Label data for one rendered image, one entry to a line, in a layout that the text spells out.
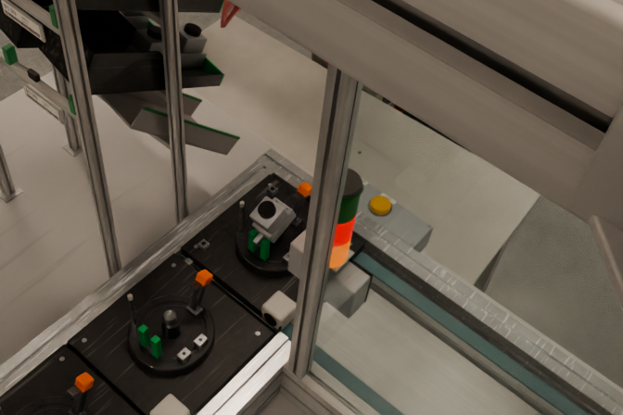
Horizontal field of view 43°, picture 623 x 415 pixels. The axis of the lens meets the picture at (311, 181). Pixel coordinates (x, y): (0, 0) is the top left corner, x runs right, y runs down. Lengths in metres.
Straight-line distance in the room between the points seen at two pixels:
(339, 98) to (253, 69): 1.12
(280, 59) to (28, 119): 0.60
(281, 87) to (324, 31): 1.73
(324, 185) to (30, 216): 0.87
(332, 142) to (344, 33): 0.71
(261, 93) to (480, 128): 1.73
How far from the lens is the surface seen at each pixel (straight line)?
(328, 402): 1.33
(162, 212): 1.65
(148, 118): 1.37
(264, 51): 1.99
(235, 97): 1.87
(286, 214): 1.37
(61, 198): 1.70
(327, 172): 0.91
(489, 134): 0.15
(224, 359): 1.34
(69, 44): 1.09
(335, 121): 0.85
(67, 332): 1.41
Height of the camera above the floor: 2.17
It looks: 50 degrees down
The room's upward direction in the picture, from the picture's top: 7 degrees clockwise
